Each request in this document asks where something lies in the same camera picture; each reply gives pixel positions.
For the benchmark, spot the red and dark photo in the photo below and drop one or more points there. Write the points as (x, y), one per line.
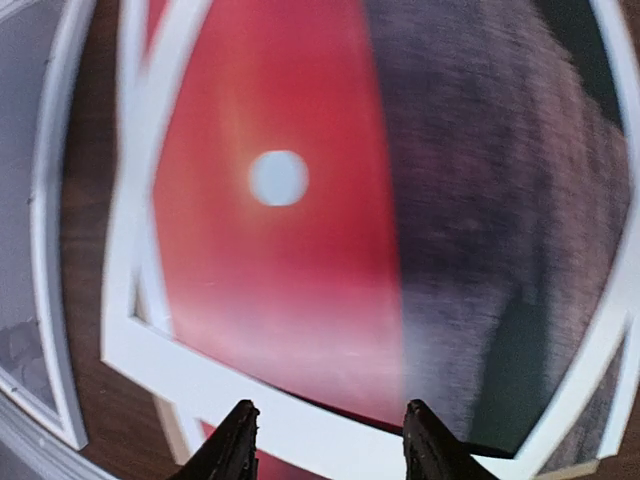
(325, 225)

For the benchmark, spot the clear acrylic sheet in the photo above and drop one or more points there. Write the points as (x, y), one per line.
(27, 33)

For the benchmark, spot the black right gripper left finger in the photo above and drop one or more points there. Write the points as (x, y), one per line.
(230, 452)

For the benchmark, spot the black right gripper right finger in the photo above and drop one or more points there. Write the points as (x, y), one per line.
(432, 452)

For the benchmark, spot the white picture frame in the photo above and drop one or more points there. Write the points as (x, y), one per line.
(51, 446)

